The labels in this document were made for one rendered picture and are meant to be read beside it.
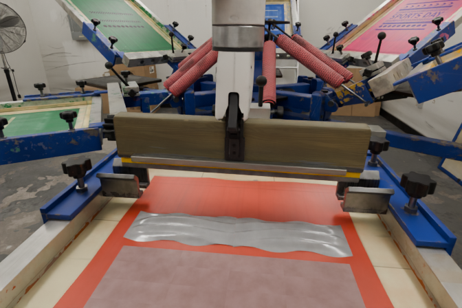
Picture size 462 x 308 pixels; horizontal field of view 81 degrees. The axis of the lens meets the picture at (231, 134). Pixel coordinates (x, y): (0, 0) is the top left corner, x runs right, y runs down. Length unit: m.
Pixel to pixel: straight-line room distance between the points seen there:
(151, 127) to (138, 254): 0.19
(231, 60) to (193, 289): 0.30
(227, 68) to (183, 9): 4.38
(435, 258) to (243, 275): 0.25
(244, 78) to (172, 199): 0.30
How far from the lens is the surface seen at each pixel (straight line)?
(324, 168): 0.45
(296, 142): 0.44
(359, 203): 0.52
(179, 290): 0.41
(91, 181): 0.59
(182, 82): 1.09
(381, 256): 0.50
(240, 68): 0.37
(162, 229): 0.49
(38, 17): 5.89
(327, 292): 0.42
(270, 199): 0.56
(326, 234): 0.49
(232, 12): 0.38
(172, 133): 0.45
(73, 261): 0.49
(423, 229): 0.50
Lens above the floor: 1.27
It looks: 21 degrees down
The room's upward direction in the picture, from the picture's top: straight up
